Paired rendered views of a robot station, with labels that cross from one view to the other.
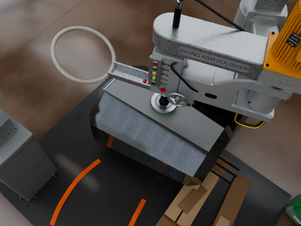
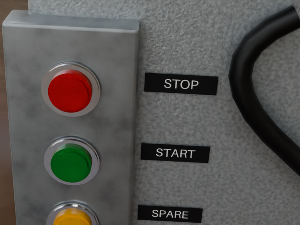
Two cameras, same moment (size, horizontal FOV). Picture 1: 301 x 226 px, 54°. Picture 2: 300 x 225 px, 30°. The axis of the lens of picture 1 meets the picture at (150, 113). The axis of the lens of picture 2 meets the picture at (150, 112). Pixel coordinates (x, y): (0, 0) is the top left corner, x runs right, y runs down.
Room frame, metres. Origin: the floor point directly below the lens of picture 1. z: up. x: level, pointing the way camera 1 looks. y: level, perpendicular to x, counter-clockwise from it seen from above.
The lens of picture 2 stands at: (0.87, 0.03, 1.64)
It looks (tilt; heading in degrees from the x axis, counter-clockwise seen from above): 27 degrees down; 345
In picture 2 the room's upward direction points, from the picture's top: 3 degrees clockwise
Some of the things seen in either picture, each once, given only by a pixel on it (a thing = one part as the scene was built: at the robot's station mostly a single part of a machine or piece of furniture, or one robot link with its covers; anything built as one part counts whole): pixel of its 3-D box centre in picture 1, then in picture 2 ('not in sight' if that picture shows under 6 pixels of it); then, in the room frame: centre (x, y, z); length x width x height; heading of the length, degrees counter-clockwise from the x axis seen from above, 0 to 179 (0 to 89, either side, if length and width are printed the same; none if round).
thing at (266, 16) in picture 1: (256, 23); not in sight; (1.77, -0.75, 1.36); 0.35 x 0.35 x 0.41
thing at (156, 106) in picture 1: (164, 101); not in sight; (1.29, -0.10, 0.90); 0.21 x 0.21 x 0.01
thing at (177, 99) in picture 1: (178, 95); not in sight; (1.14, -0.19, 1.22); 0.15 x 0.10 x 0.15; 75
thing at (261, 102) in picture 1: (266, 93); not in sight; (1.12, -0.74, 1.37); 0.19 x 0.19 x 0.20
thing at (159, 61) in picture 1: (154, 71); (75, 211); (1.19, -0.01, 1.39); 0.08 x 0.03 x 0.28; 75
